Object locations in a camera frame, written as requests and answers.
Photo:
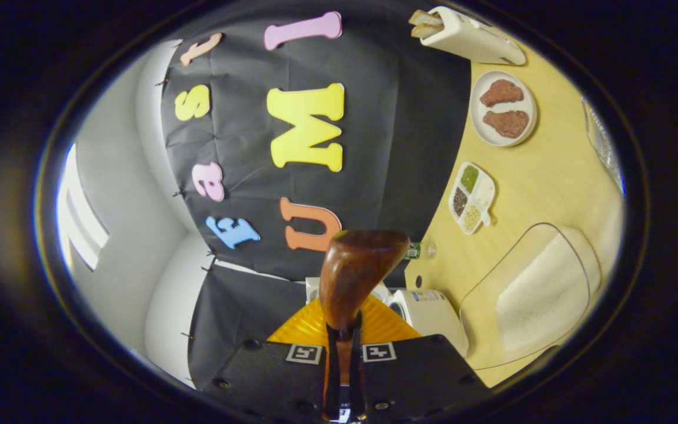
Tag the black backdrop cloth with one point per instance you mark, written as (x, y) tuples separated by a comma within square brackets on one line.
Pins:
[(386, 176)]

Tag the wooden spoon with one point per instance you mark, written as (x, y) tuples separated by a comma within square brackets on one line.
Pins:
[(356, 265)]

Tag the white plate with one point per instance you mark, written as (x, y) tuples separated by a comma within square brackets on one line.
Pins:
[(507, 141)]

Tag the toast slice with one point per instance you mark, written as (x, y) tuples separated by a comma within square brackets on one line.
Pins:
[(427, 30), (424, 17)]

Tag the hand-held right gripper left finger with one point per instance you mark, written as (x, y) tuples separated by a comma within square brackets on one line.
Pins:
[(292, 383)]

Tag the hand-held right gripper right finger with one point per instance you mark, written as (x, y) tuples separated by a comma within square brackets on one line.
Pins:
[(409, 377)]

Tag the white divided grain tray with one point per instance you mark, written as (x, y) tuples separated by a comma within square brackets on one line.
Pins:
[(472, 197)]

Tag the white toaster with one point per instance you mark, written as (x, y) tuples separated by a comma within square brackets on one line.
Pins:
[(474, 38)]

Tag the long ceiling light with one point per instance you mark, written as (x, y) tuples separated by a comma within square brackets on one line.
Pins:
[(80, 224)]

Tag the clear plastic water bottle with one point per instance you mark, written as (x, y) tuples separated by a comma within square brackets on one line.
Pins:
[(421, 250)]

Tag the brown meat piece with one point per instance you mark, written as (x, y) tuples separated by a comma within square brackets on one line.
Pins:
[(507, 123), (501, 93)]

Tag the white rice cooker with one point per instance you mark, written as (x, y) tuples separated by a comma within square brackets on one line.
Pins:
[(433, 318)]

